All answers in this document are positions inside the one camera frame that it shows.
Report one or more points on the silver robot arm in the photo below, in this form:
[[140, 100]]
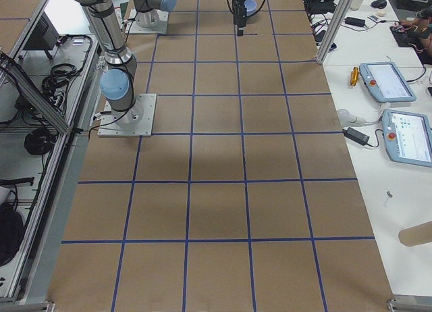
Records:
[[102, 18], [147, 11]]

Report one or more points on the light blue bowl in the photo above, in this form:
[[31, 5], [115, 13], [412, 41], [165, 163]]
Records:
[[251, 7]]

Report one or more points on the gold cylindrical tool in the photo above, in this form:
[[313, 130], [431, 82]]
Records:
[[354, 76]]

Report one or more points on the black computer mouse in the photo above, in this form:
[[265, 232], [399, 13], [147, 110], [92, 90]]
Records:
[[379, 4]]

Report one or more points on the white light bulb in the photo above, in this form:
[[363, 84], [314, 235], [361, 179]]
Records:
[[348, 119]]

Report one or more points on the upper teach pendant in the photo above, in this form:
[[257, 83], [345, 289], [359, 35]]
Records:
[[385, 82]]

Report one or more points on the teach pendant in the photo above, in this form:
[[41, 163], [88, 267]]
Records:
[[385, 82], [407, 137]]

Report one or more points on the black power adapter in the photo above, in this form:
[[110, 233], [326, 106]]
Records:
[[356, 136]]

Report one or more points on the black electronics box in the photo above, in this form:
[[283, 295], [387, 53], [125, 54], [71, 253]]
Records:
[[44, 37]]

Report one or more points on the lower teach pendant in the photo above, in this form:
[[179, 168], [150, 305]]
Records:
[[407, 137]]

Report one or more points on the small metal screw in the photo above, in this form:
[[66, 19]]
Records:
[[389, 196]]

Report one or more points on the cardboard tube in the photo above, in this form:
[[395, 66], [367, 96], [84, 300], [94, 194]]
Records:
[[416, 235]]

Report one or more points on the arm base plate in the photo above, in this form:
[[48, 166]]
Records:
[[132, 27], [137, 122]]

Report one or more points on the aluminium frame post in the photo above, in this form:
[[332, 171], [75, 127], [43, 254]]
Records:
[[332, 29]]

